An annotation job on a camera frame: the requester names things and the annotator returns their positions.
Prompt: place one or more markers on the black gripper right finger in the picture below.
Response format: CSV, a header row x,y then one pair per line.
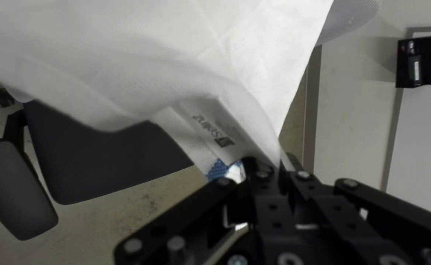
x,y
353,215

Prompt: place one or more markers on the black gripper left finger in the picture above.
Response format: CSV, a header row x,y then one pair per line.
x,y
195,215

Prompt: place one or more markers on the grey mesh office chair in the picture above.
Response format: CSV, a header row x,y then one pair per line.
x,y
102,162

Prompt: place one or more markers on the large wall whiteboard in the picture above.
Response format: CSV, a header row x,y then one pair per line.
x,y
422,147

